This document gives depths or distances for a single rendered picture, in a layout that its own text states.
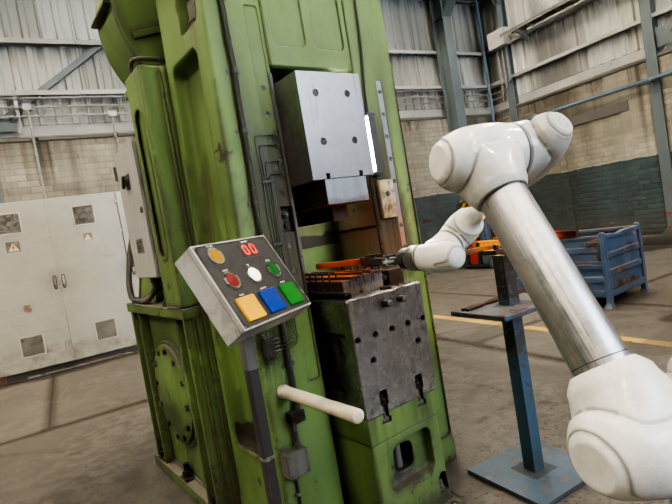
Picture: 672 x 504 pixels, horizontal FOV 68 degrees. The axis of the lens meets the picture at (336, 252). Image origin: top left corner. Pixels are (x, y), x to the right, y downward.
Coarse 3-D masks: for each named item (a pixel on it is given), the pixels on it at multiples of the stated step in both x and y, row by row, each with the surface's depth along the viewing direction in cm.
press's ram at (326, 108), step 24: (312, 72) 182; (288, 96) 184; (312, 96) 182; (336, 96) 188; (360, 96) 195; (288, 120) 186; (312, 120) 181; (336, 120) 188; (360, 120) 195; (288, 144) 189; (312, 144) 181; (336, 144) 187; (360, 144) 194; (288, 168) 192; (312, 168) 180; (336, 168) 186; (360, 168) 193
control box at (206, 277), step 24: (240, 240) 152; (264, 240) 162; (192, 264) 134; (216, 264) 137; (240, 264) 145; (264, 264) 153; (192, 288) 136; (216, 288) 132; (240, 288) 138; (264, 288) 146; (216, 312) 133; (240, 312) 132; (288, 312) 147; (240, 336) 130
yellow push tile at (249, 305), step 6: (252, 294) 139; (240, 300) 134; (246, 300) 136; (252, 300) 137; (240, 306) 133; (246, 306) 134; (252, 306) 136; (258, 306) 138; (246, 312) 132; (252, 312) 134; (258, 312) 136; (264, 312) 138; (252, 318) 133; (258, 318) 135
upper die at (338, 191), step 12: (324, 180) 183; (336, 180) 186; (348, 180) 189; (360, 180) 193; (300, 192) 197; (312, 192) 190; (324, 192) 184; (336, 192) 186; (348, 192) 189; (360, 192) 193; (300, 204) 198; (312, 204) 192; (324, 204) 185; (336, 204) 190
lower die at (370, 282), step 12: (312, 276) 215; (324, 276) 207; (348, 276) 191; (360, 276) 190; (372, 276) 194; (312, 288) 202; (336, 288) 188; (348, 288) 187; (360, 288) 190; (372, 288) 193
